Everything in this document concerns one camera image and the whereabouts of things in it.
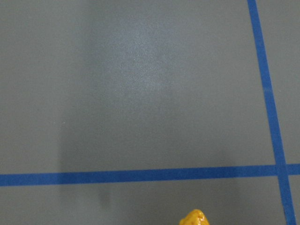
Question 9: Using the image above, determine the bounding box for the yellow corn cob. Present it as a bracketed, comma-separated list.
[179, 209, 210, 225]

